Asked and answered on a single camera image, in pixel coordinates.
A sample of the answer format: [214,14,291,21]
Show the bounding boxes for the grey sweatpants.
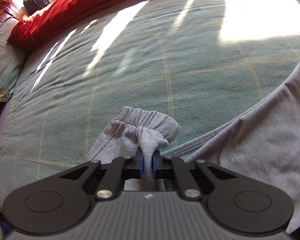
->
[86,61,300,233]

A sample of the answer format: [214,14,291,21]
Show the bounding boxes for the black backpack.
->
[23,0,50,15]

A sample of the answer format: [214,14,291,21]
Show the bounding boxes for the wooden bed frame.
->
[0,2,25,26]

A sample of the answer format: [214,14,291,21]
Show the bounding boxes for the red duvet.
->
[7,0,291,52]

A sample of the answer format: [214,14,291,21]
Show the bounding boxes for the green plaid pillow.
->
[0,18,29,102]

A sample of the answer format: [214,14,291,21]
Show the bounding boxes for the green plaid bed sheet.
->
[0,0,300,210]

